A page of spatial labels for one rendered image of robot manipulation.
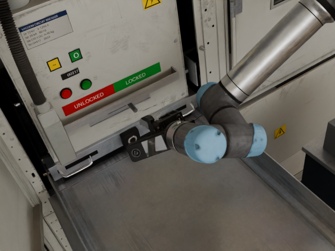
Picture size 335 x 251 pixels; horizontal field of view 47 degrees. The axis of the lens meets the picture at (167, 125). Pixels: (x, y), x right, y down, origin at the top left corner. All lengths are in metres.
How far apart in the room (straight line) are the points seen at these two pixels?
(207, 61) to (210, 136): 0.51
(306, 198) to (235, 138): 0.35
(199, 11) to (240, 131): 0.44
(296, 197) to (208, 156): 0.42
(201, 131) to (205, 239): 0.38
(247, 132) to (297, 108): 0.88
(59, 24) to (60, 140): 0.29
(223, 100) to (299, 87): 0.76
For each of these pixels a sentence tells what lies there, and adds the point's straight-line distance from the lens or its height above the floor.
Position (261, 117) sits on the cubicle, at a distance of 1.57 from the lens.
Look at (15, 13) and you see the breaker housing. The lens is 0.98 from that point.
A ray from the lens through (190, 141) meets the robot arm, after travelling 0.78.
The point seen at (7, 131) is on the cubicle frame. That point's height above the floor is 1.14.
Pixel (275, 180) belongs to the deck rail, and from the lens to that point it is 1.17.
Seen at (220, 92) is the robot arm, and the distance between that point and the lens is 0.92.
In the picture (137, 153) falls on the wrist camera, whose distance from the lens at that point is 0.94.
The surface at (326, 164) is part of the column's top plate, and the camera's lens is 1.36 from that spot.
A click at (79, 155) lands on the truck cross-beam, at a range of 1.24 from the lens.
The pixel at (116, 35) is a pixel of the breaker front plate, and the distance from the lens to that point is 1.09.
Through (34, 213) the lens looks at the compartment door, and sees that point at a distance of 1.25.
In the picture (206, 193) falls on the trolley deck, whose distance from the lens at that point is 1.14.
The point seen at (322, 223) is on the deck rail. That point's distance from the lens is 1.11.
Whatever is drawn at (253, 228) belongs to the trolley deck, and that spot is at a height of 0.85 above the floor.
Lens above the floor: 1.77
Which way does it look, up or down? 43 degrees down
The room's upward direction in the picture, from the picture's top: 11 degrees counter-clockwise
